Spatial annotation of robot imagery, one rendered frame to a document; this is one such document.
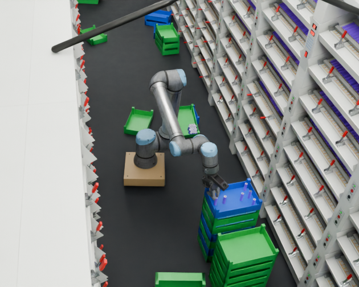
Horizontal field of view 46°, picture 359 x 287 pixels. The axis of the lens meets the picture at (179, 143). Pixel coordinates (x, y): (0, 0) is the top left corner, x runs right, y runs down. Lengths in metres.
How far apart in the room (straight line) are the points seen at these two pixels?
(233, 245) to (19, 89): 1.64
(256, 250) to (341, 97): 1.01
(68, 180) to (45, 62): 0.55
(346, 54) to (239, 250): 1.23
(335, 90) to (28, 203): 1.65
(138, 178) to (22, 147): 2.11
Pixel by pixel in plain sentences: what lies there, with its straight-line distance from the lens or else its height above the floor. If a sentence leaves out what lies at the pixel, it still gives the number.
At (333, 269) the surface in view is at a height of 0.54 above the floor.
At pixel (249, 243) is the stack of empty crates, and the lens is 2.61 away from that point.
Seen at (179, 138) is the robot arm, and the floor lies 0.87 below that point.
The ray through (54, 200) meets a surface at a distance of 1.03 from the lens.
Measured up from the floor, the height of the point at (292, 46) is 1.32.
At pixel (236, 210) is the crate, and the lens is 2.60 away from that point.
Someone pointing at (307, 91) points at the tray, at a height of 1.16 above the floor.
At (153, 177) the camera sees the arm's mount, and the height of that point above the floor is 0.14.
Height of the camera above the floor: 2.50
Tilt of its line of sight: 42 degrees down
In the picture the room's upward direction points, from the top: 5 degrees clockwise
